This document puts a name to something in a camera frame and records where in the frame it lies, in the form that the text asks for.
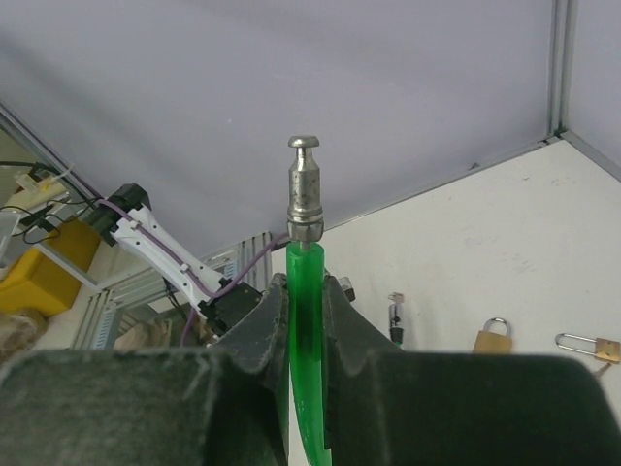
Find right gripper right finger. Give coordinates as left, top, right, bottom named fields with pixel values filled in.
left=322, top=276, right=620, bottom=465

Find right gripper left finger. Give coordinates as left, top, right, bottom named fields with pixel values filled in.
left=1, top=274, right=289, bottom=465

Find large brass padlock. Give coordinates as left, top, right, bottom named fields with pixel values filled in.
left=473, top=317, right=513, bottom=354

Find green cable lock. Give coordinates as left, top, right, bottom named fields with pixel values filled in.
left=284, top=134, right=404, bottom=466

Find small brass padlock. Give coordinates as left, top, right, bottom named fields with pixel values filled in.
left=554, top=333, right=620, bottom=364

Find small padlock silver keys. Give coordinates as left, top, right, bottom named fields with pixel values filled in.
left=593, top=363, right=610, bottom=379

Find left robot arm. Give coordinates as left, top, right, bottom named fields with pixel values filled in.
left=89, top=183, right=273, bottom=346

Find white cloth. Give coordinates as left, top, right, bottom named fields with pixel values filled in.
left=113, top=318, right=173, bottom=350

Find yellow box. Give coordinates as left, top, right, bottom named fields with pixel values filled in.
left=1, top=220, right=101, bottom=317

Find green cable lock keys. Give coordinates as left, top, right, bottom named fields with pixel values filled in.
left=388, top=292, right=405, bottom=306

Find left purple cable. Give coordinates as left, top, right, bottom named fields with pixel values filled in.
left=72, top=169, right=292, bottom=349

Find slotted cable duct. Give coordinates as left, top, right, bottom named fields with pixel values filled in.
left=70, top=288, right=118, bottom=350

